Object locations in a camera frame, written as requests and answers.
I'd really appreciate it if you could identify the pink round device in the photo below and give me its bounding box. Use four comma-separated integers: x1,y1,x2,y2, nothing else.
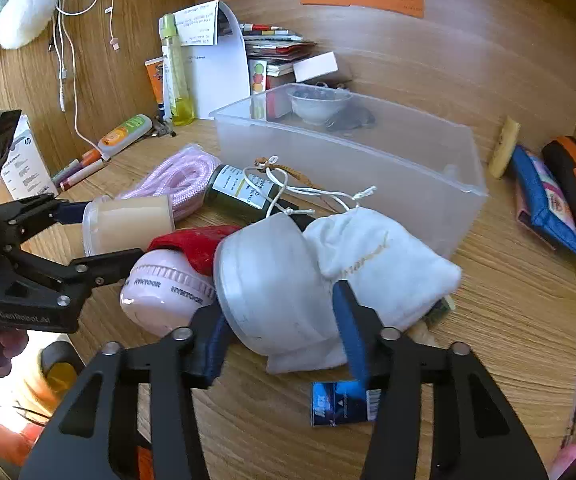
119,248,217,338

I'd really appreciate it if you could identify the white ceramic bowl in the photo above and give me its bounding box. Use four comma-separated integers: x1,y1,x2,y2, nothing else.
290,87,353,126

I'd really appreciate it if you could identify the white drawstring pouch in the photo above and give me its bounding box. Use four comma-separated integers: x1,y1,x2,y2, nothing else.
245,166,464,333

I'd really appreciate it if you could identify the pink braided cord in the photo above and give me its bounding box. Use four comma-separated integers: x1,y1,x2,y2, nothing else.
118,144,223,223

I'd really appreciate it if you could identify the beige translucent jar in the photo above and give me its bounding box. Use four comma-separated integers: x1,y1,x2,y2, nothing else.
82,194,176,257

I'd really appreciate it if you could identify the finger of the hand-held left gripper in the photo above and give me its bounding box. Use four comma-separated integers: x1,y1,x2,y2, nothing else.
0,194,92,246
5,247,146,295

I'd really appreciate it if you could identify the clear plastic storage box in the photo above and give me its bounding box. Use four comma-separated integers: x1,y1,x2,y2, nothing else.
209,82,490,261

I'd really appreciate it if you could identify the black orange zip case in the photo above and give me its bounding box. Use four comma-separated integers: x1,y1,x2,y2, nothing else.
541,136,576,238

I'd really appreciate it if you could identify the blue card packet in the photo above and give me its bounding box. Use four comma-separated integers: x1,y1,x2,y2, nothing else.
310,380,383,427

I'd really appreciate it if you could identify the red velvet pouch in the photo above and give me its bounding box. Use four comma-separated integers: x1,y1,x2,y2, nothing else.
147,225,241,277

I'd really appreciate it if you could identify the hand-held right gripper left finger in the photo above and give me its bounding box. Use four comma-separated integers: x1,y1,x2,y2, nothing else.
18,304,233,480

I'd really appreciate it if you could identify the frosted white round jar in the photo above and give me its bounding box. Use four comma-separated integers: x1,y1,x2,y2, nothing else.
213,212,341,361

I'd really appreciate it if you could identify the white orange label bottle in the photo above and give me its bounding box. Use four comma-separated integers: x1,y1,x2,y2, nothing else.
96,114,153,158

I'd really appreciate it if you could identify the wooden desktop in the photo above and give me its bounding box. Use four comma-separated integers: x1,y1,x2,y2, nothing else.
15,75,576,480

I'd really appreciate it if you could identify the yellow green spray bottle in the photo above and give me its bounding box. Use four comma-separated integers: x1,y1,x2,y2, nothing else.
160,12,196,127

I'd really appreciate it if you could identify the white printed box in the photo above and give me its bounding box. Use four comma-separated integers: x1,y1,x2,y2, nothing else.
0,115,59,201

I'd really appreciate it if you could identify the white fluffy duster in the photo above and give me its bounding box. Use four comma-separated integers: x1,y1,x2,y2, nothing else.
0,0,58,51

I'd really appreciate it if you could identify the stack of small packets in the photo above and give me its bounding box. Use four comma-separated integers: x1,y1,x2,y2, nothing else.
240,22,319,78

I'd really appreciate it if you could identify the dark green bottle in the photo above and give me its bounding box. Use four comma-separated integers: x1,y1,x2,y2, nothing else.
203,164,313,226

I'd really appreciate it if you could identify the orange tube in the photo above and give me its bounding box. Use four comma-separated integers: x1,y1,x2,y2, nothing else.
144,56,169,121

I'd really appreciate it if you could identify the fruit sticker sheet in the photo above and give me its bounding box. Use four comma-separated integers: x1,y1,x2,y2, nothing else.
249,58,269,95

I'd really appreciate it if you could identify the white green patterned tube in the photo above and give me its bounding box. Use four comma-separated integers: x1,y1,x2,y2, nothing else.
162,42,177,121

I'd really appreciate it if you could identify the white pink marker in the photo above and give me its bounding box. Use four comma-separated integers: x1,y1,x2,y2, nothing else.
60,160,105,192

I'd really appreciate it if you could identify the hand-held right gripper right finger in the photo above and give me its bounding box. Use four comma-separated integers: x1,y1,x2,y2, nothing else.
332,280,549,480

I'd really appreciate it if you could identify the blue fabric pouch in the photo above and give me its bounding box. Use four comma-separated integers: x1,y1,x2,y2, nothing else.
510,145,576,261

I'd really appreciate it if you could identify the person's left hand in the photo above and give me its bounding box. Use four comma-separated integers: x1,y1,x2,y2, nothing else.
0,332,31,367

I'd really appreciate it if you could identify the white handwritten paper pad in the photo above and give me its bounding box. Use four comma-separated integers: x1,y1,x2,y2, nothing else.
170,0,263,121

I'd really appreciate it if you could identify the purple pen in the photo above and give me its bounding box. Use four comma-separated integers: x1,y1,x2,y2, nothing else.
50,159,82,183

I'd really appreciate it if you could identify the small white box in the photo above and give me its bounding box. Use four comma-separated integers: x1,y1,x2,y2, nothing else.
293,52,339,83

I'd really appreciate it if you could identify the white cable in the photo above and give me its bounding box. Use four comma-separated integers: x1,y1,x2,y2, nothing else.
55,0,106,158
48,0,76,113
102,0,121,52

